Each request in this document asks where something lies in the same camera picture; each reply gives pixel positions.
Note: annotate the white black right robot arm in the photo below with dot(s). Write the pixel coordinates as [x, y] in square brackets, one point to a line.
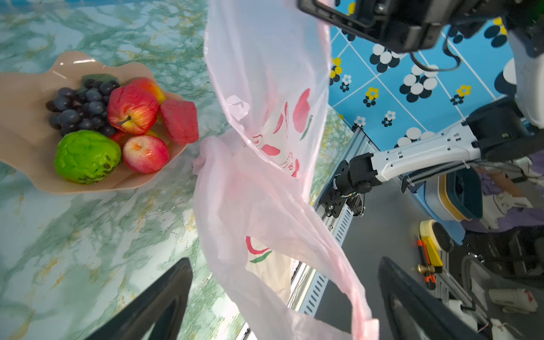
[508, 129]

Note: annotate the red dragon fruit piece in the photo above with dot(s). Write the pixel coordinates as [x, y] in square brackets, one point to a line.
[181, 121]

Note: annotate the pink scalloped fruit bowl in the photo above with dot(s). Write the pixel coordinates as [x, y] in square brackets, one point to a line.
[29, 143]

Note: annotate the pink printed plastic bag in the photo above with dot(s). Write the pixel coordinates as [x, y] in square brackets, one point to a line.
[269, 64]

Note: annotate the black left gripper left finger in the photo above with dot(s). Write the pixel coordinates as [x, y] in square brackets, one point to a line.
[158, 311]

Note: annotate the green custard apple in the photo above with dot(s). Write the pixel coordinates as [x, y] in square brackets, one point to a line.
[86, 157]

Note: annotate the dark purple grape bunch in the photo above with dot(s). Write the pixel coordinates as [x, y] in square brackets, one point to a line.
[85, 108]

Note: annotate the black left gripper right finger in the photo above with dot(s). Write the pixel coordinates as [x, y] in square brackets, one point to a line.
[413, 313]

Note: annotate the blue yellow equipment case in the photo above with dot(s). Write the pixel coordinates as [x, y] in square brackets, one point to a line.
[455, 198]

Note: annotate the yellow black hand tool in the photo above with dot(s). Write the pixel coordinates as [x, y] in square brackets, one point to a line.
[433, 242]

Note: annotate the large red apple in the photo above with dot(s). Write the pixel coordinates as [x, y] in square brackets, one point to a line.
[132, 110]

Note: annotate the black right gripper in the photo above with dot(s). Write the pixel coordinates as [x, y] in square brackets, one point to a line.
[402, 26]

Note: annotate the small red apple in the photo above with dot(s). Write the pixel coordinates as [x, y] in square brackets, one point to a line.
[145, 154]

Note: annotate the orange yellow mango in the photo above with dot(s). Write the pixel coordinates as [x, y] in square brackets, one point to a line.
[149, 86]

